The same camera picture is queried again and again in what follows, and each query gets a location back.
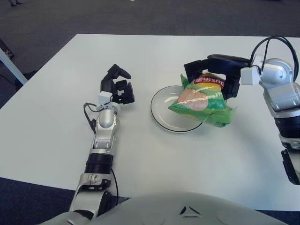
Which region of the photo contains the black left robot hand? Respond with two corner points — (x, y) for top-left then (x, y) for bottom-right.
(100, 63), (136, 105)

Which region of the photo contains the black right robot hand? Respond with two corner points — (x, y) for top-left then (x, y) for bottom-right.
(183, 54), (253, 101)

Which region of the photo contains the green potato chips bag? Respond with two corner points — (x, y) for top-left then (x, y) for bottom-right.
(167, 72), (239, 128)

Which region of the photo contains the white plate with black rim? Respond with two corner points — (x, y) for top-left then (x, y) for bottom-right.
(150, 85), (207, 135)

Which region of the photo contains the white box on left wrist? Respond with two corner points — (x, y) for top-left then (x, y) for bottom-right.
(97, 91), (113, 111)

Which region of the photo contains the white box on wrist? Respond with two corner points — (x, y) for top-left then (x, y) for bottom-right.
(97, 91), (113, 111)
(240, 54), (264, 86)

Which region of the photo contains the white box on right wrist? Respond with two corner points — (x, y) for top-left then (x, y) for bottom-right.
(240, 54), (264, 86)

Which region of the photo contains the white table leg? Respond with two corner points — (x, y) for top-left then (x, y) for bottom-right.
(0, 48), (28, 85)

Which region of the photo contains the small dark patterned object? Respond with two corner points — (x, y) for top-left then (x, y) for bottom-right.
(0, 38), (15, 59)

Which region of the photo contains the grey robot torso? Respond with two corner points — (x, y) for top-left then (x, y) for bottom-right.
(39, 191), (289, 225)

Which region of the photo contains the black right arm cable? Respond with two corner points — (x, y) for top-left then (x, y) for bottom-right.
(249, 35), (296, 68)

